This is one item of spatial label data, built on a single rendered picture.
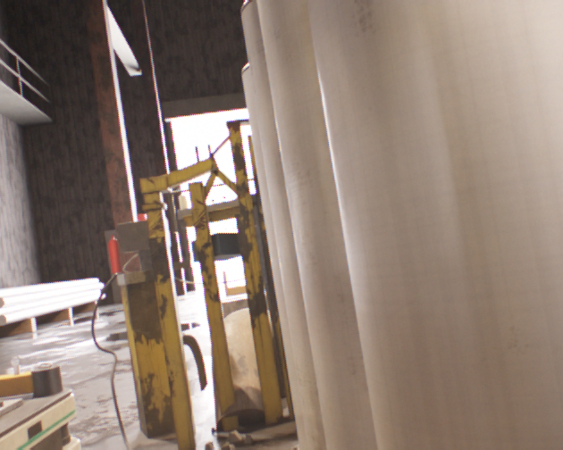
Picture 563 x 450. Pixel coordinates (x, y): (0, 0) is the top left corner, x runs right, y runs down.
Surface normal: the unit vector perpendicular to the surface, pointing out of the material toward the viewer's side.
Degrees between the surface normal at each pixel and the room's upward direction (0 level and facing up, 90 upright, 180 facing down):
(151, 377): 90
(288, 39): 90
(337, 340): 90
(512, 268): 90
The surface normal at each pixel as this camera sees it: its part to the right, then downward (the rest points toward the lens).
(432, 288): -0.69, 0.07
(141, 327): 0.43, -0.11
